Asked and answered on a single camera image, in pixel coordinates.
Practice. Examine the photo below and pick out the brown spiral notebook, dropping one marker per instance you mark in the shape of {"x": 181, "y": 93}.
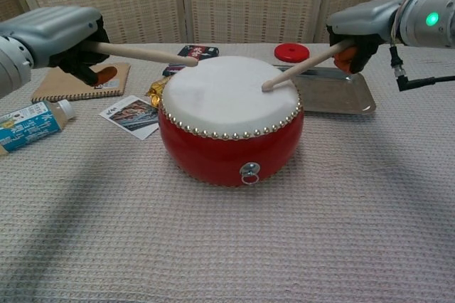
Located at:
{"x": 53, "y": 86}

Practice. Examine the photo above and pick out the white photo postcard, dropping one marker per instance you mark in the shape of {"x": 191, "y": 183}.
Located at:
{"x": 131, "y": 118}

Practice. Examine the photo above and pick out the rectangular metal tray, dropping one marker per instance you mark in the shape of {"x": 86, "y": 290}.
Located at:
{"x": 334, "y": 96}

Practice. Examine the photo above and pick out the red round plastic disc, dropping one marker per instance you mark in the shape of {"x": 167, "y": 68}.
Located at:
{"x": 291, "y": 52}

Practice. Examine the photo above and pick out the beige woven tablecloth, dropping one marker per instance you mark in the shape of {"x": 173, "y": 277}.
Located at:
{"x": 227, "y": 239}

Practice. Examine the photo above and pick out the woven folding screen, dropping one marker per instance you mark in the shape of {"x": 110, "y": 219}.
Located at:
{"x": 249, "y": 0}

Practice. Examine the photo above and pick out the plastic bottle with blue label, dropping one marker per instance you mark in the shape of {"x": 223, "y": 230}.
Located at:
{"x": 32, "y": 125}

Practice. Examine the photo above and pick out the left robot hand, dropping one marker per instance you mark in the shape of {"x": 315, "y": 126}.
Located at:
{"x": 57, "y": 32}

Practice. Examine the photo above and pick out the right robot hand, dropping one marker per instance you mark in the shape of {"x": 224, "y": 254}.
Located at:
{"x": 362, "y": 18}

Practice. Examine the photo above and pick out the dark box with red label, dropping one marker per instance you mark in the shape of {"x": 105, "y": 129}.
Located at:
{"x": 207, "y": 51}

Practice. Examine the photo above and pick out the red drum with white skin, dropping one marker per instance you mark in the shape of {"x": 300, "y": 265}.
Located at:
{"x": 227, "y": 114}

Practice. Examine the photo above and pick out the gold foil snack packet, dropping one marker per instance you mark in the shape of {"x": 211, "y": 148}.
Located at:
{"x": 156, "y": 93}

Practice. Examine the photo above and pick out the wooden drumstick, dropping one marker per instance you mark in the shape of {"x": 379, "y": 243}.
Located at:
{"x": 149, "y": 53}
{"x": 302, "y": 66}

